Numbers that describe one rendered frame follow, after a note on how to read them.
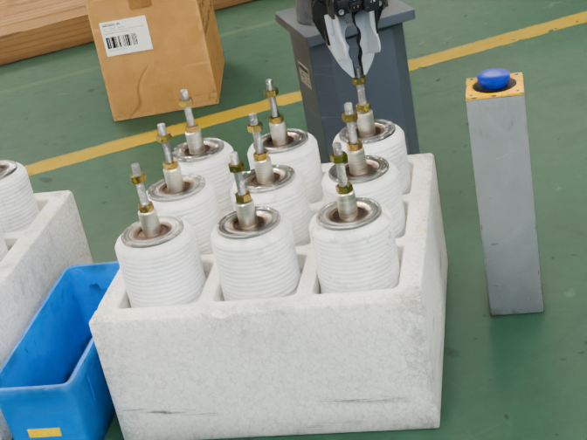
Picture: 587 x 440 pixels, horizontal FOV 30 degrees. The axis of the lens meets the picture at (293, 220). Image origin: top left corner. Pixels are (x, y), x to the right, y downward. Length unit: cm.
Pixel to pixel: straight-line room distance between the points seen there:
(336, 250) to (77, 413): 37
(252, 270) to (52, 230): 44
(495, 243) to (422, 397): 26
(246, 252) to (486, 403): 34
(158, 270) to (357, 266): 23
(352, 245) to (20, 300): 50
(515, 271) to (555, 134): 59
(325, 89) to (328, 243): 61
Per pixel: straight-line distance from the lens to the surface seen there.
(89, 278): 158
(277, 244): 124
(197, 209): 137
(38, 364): 148
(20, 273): 151
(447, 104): 220
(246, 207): 125
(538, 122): 207
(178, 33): 238
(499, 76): 137
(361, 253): 122
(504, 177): 140
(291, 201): 135
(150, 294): 130
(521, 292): 148
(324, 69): 178
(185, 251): 128
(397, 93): 183
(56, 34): 312
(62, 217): 164
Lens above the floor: 81
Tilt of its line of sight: 26 degrees down
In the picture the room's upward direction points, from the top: 11 degrees counter-clockwise
